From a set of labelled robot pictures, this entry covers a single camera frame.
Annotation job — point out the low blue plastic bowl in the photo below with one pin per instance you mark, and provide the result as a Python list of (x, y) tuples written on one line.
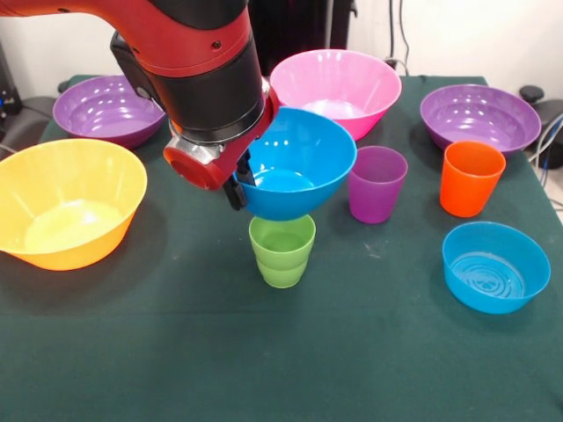
[(484, 296)]

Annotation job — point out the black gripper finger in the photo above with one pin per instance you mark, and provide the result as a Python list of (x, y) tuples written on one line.
[(246, 171), (237, 198)]

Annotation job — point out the yellow plastic bowl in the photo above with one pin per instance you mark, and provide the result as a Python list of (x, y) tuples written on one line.
[(66, 228)]

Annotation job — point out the green plastic cup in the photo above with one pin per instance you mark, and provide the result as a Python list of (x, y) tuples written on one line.
[(281, 272)]

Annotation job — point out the purple plastic bowl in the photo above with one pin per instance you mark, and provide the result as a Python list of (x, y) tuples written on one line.
[(97, 123), (479, 134)]

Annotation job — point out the black round knob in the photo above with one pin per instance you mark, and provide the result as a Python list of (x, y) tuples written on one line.
[(531, 93)]

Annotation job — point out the deep blue plastic bowl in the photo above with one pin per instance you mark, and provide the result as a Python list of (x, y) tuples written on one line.
[(303, 202)]

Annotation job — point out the dark green table cloth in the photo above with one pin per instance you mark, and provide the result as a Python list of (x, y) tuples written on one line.
[(281, 351)]

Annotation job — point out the black device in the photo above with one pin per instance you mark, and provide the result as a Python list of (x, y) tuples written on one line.
[(9, 101)]

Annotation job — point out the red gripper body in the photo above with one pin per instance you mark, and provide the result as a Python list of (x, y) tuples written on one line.
[(193, 171)]

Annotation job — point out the pink plastic bowl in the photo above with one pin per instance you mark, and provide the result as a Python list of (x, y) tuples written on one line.
[(343, 79)]

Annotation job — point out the purple plastic cup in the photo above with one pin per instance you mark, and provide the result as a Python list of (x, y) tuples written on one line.
[(378, 202)]

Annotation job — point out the orange plastic cup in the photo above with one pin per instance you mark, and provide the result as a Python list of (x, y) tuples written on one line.
[(466, 193)]

